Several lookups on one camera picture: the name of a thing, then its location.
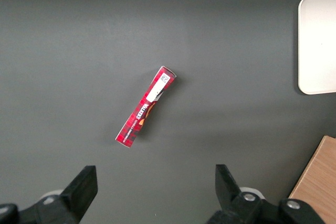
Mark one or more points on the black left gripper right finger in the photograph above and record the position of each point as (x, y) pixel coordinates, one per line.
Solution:
(228, 195)

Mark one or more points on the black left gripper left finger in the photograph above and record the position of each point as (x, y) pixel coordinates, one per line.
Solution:
(78, 195)

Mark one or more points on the wooden drawer cabinet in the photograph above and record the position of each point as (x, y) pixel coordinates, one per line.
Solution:
(317, 182)

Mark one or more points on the red cookie box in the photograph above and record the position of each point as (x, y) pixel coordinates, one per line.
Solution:
(147, 103)

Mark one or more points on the beige plastic tray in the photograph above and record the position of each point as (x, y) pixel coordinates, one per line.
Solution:
(320, 43)

